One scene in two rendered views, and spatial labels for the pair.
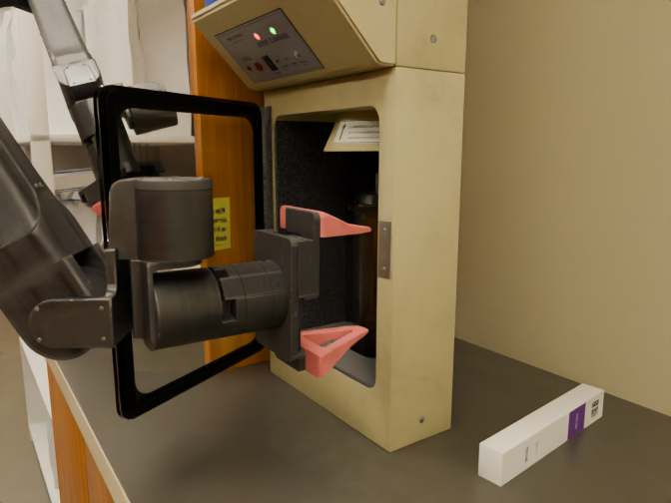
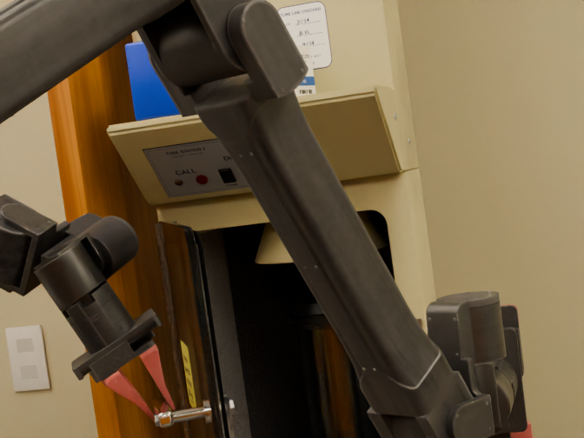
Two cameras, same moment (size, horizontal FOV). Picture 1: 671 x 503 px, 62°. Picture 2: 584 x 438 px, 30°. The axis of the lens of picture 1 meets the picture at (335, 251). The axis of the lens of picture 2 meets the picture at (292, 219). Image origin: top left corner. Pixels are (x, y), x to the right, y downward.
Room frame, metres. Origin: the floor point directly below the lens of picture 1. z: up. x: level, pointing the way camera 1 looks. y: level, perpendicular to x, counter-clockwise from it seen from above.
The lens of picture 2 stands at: (-0.26, 0.86, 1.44)
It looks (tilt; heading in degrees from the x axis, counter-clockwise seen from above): 3 degrees down; 320
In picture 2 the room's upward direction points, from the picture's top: 8 degrees counter-clockwise
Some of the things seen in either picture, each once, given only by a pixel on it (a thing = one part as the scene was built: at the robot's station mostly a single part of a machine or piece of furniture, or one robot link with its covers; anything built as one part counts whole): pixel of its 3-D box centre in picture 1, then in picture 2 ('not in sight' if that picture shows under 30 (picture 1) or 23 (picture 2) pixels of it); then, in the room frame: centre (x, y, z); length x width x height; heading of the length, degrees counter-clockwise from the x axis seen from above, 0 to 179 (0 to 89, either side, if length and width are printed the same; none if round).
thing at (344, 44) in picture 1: (280, 37); (256, 149); (0.74, 0.07, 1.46); 0.32 x 0.11 x 0.10; 35
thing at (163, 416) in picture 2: not in sight; (177, 409); (0.71, 0.25, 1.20); 0.10 x 0.05 x 0.03; 152
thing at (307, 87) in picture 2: not in sight; (284, 75); (0.71, 0.04, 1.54); 0.05 x 0.05 x 0.06; 20
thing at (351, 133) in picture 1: (384, 132); (319, 232); (0.82, -0.07, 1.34); 0.18 x 0.18 x 0.05
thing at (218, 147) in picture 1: (198, 244); (198, 400); (0.76, 0.19, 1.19); 0.30 x 0.01 x 0.40; 152
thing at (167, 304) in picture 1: (178, 299); (479, 394); (0.41, 0.12, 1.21); 0.07 x 0.06 x 0.07; 125
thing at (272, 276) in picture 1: (252, 296); (486, 387); (0.44, 0.07, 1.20); 0.07 x 0.07 x 0.10; 35
